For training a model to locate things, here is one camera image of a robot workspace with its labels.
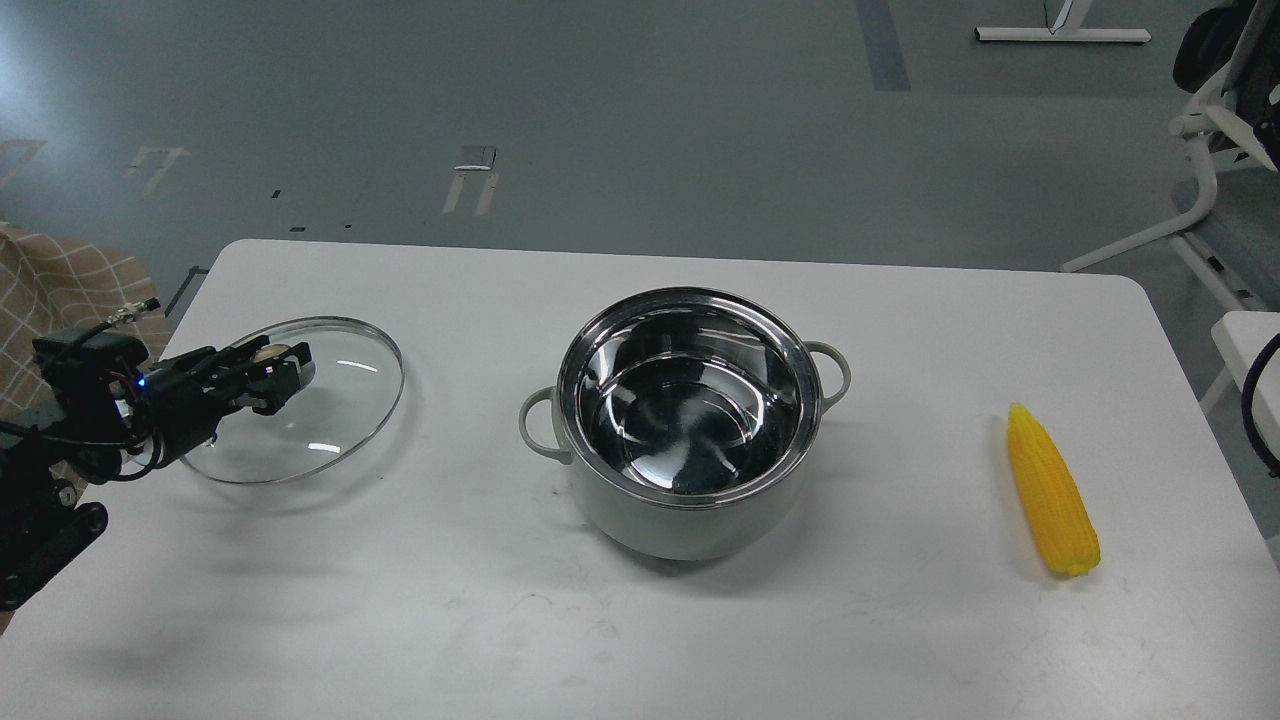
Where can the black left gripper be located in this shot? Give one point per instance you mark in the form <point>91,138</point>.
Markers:
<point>184,398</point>

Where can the glass lid with gold knob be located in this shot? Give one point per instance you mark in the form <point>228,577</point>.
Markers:
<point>358,382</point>

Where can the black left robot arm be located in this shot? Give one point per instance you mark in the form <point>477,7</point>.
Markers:
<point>46,527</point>

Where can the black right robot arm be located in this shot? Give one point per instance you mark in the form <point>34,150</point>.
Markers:
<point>1240,36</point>

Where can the grey pot with steel interior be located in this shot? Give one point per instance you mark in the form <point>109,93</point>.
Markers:
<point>683,415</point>

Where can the yellow corn cob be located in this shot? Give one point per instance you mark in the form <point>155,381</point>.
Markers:
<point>1058,520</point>

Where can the beige checkered cloth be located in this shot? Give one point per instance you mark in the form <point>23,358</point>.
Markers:
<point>60,290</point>

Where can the white table foot bar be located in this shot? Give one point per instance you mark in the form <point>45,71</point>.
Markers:
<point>1067,26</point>

